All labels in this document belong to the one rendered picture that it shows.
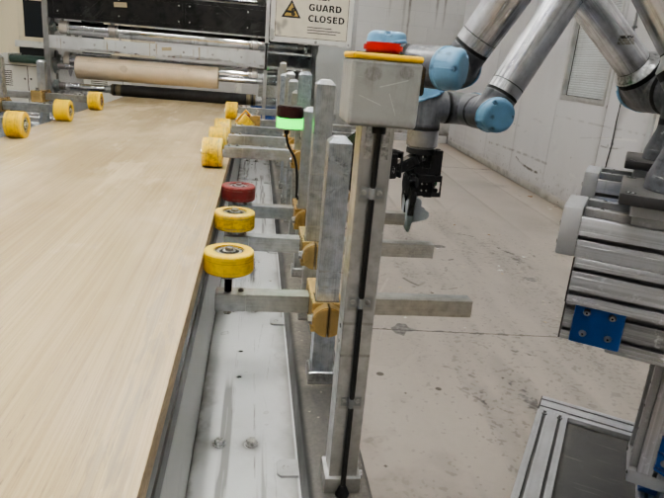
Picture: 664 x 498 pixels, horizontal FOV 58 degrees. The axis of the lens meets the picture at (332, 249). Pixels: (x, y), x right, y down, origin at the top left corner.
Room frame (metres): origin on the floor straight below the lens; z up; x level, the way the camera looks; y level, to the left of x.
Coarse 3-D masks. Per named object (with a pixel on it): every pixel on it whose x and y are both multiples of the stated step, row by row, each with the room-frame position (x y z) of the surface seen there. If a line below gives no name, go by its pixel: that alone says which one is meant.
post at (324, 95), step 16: (320, 80) 1.14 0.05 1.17; (320, 96) 1.13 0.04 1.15; (320, 112) 1.13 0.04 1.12; (320, 128) 1.13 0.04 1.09; (320, 144) 1.13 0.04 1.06; (320, 160) 1.13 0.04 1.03; (320, 176) 1.13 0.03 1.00; (320, 192) 1.13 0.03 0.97; (320, 208) 1.13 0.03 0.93; (304, 272) 1.13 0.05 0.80; (304, 288) 1.13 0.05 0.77
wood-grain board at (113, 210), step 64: (64, 128) 2.12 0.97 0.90; (128, 128) 2.26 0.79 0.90; (192, 128) 2.41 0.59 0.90; (0, 192) 1.18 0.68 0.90; (64, 192) 1.23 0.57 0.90; (128, 192) 1.27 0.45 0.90; (192, 192) 1.32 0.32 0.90; (0, 256) 0.82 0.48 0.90; (64, 256) 0.84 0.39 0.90; (128, 256) 0.86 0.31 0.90; (192, 256) 0.89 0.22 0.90; (0, 320) 0.62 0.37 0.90; (64, 320) 0.63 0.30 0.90; (128, 320) 0.64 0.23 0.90; (0, 384) 0.49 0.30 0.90; (64, 384) 0.50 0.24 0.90; (128, 384) 0.50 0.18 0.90; (0, 448) 0.40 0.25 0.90; (64, 448) 0.40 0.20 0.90; (128, 448) 0.41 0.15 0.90
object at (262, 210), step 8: (256, 208) 1.41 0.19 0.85; (264, 208) 1.41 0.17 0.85; (272, 208) 1.41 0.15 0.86; (280, 208) 1.41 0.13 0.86; (288, 208) 1.42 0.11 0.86; (256, 216) 1.41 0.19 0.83; (264, 216) 1.41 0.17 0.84; (272, 216) 1.41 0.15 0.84; (280, 216) 1.41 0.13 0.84; (288, 216) 1.42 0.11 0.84; (392, 216) 1.45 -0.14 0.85; (400, 216) 1.46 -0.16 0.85; (400, 224) 1.46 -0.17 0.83
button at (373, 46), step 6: (372, 42) 0.63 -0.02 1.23; (378, 42) 0.63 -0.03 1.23; (384, 42) 0.63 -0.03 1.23; (390, 42) 0.63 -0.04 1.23; (366, 48) 0.64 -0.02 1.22; (372, 48) 0.63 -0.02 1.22; (378, 48) 0.62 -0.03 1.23; (384, 48) 0.62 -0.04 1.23; (390, 48) 0.63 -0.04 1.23; (396, 48) 0.63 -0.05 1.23; (402, 48) 0.64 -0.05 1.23
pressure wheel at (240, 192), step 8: (224, 184) 1.41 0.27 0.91; (232, 184) 1.43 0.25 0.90; (240, 184) 1.41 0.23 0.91; (248, 184) 1.43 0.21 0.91; (224, 192) 1.38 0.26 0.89; (232, 192) 1.37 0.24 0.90; (240, 192) 1.38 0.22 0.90; (248, 192) 1.39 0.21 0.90; (224, 200) 1.39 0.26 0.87; (232, 200) 1.37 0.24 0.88; (240, 200) 1.38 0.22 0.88; (248, 200) 1.39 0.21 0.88
